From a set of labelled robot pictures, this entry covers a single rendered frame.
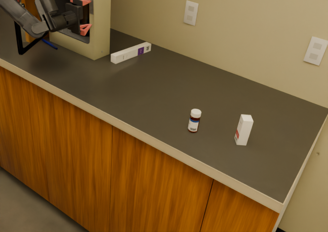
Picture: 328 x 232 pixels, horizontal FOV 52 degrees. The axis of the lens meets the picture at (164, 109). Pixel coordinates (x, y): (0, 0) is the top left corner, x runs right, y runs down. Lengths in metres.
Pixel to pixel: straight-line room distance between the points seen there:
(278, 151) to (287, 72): 0.52
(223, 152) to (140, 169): 0.36
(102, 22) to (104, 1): 0.10
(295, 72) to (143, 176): 0.84
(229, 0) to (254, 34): 0.20
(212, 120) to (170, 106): 0.18
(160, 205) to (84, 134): 0.44
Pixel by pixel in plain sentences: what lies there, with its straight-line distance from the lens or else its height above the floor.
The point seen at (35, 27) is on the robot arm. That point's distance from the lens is 1.30.
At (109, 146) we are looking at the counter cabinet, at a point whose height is 0.76.
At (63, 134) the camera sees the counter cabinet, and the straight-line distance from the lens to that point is 1.63.
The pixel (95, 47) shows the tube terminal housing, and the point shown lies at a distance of 1.67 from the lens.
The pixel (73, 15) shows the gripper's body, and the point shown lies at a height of 1.23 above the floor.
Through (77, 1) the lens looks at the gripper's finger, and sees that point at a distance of 1.38.
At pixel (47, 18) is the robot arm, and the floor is 1.23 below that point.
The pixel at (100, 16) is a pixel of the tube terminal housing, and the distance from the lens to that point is 1.64.
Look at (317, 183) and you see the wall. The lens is 1.91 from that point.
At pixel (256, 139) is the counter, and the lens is 1.28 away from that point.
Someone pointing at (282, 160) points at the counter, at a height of 0.94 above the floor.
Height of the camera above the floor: 1.66
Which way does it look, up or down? 33 degrees down
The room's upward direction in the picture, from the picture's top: 8 degrees clockwise
